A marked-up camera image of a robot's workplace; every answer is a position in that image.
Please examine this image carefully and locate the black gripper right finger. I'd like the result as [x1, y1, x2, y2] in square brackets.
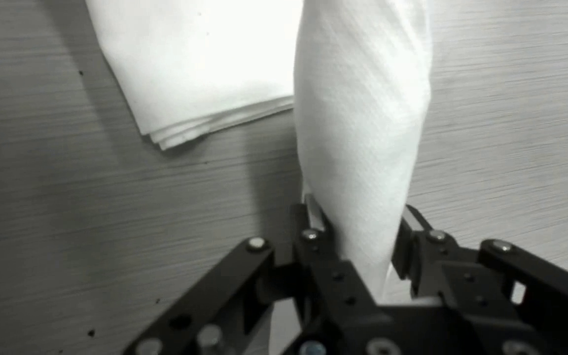
[391, 203, 568, 355]

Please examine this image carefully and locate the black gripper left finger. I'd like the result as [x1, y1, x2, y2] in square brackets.
[123, 201, 379, 355]

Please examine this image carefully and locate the plain white cloth towel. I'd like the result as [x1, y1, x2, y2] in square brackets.
[293, 0, 435, 300]
[86, 0, 308, 154]

